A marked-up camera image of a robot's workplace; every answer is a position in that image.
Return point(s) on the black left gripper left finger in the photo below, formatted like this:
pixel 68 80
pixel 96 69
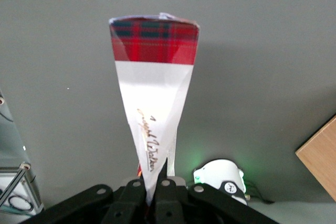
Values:
pixel 131 200

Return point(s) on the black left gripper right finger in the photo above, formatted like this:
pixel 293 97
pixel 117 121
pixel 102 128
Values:
pixel 168 200

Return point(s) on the aluminium frame rail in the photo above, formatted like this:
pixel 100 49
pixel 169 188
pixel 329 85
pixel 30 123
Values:
pixel 18 182

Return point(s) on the red tartan cookie box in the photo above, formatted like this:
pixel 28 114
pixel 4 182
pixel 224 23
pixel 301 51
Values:
pixel 157 90

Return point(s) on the wooden drawer cabinet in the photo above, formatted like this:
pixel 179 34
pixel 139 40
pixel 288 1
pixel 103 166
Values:
pixel 320 155

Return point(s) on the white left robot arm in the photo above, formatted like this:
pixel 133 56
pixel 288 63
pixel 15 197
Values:
pixel 223 179

